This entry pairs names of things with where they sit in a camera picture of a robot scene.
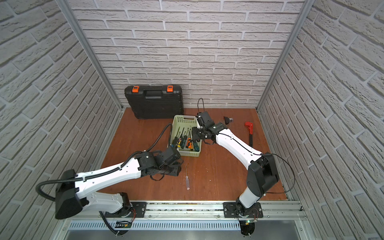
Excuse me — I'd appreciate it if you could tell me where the black yellow dotted screwdriver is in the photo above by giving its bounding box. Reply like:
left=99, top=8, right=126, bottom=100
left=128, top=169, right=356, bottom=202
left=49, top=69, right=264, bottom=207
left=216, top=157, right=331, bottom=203
left=172, top=129, right=180, bottom=148

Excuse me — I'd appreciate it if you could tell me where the black plastic tool case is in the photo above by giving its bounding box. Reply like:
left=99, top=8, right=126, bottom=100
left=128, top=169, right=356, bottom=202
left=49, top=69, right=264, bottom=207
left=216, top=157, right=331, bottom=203
left=125, top=85, right=184, bottom=120

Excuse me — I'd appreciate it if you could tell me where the black mounting plate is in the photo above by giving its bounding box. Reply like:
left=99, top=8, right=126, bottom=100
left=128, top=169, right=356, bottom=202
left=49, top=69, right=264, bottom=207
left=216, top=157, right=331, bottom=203
left=104, top=202, right=147, bottom=218
left=223, top=202, right=264, bottom=219

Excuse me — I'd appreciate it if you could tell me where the left black corrugated cable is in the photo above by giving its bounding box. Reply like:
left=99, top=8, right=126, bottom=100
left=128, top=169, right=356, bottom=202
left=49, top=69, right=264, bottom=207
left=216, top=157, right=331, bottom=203
left=35, top=122, right=173, bottom=236

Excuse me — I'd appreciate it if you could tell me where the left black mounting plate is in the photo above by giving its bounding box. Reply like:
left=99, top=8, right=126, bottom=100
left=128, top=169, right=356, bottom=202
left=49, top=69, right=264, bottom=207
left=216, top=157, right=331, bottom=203
left=104, top=202, right=147, bottom=218

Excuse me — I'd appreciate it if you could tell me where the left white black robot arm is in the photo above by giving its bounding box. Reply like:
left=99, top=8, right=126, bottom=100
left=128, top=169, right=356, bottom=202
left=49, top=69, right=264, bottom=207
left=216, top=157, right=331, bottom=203
left=55, top=147, right=182, bottom=220

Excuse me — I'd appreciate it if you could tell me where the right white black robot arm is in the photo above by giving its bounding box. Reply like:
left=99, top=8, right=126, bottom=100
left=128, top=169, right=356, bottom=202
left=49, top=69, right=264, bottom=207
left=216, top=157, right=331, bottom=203
left=192, top=112, right=280, bottom=217

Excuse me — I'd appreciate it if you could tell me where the orange handle screwdriver slim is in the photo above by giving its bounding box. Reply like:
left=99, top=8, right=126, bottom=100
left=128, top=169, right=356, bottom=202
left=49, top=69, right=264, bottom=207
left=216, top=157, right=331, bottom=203
left=187, top=130, right=193, bottom=149

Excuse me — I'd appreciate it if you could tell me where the red pipe wrench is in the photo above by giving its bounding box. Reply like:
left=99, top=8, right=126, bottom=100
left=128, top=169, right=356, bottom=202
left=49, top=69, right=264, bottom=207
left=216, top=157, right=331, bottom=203
left=245, top=122, right=253, bottom=147

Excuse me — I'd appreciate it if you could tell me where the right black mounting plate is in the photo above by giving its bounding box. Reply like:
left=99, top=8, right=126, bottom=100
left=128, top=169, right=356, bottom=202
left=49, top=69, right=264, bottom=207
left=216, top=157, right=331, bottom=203
left=223, top=202, right=264, bottom=219

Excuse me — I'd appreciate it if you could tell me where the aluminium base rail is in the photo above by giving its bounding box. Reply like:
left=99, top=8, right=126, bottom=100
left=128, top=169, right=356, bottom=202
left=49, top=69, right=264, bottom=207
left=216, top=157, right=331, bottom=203
left=134, top=201, right=308, bottom=222

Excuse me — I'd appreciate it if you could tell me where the light green plastic bin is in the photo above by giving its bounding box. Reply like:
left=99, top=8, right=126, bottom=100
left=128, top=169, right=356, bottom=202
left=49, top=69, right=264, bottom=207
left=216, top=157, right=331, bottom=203
left=170, top=115, right=202, bottom=158

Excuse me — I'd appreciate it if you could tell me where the clear handle screwdriver large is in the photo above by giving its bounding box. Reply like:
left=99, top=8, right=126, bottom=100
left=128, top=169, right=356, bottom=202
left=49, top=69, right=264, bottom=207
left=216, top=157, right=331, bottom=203
left=185, top=166, right=190, bottom=190

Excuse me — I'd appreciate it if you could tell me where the small black metal clamp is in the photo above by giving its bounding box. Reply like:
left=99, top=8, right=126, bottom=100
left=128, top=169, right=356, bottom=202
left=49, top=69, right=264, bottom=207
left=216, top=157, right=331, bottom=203
left=224, top=117, right=234, bottom=125

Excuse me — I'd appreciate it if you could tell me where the green black large screwdriver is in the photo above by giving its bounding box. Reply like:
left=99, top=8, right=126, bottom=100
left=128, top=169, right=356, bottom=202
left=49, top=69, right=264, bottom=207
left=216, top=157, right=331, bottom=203
left=193, top=140, right=200, bottom=152

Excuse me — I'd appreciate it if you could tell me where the orange black stubby screwdriver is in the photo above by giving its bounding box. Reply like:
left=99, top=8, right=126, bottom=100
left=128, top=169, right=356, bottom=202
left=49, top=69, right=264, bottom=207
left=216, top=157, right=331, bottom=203
left=186, top=138, right=193, bottom=149

